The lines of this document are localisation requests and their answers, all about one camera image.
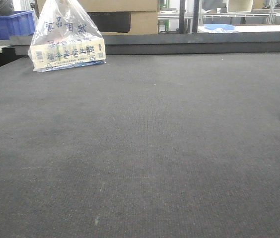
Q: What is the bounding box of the blue tray on far table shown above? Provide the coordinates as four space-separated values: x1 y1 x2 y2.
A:
204 24 235 32

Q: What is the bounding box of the cream plastic bin background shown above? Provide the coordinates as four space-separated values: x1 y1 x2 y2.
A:
226 0 253 13

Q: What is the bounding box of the dark grey raised ledge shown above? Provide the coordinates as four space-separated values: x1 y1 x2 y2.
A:
9 31 280 56

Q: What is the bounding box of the brown cardboard box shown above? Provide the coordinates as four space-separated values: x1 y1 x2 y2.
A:
35 0 158 38

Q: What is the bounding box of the cream box inside bag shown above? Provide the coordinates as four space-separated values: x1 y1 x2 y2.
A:
29 39 106 72

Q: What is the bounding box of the white far table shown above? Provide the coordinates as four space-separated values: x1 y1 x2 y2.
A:
198 25 280 33

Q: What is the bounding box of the clear printed plastic bag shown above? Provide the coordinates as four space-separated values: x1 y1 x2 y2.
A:
28 0 107 73

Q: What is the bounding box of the black vertical post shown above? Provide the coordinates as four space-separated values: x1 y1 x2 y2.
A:
178 0 186 34

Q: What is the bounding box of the blue plastic crate background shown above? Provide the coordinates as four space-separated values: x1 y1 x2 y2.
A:
0 10 35 40

